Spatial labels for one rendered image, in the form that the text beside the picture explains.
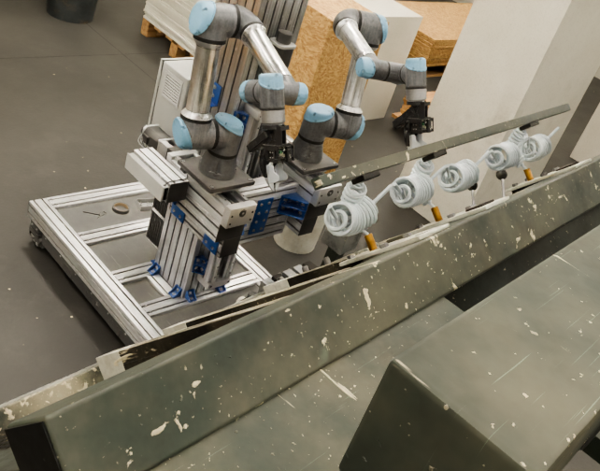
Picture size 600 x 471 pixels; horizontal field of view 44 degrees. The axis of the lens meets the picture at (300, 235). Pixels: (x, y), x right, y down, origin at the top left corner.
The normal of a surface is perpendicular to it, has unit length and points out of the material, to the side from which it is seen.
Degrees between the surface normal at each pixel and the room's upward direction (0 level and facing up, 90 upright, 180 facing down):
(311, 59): 90
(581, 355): 0
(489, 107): 90
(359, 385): 0
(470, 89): 90
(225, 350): 40
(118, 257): 0
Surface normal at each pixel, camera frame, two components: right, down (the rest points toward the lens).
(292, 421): 0.29, -0.80
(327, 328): 0.67, -0.26
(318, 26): -0.74, 0.17
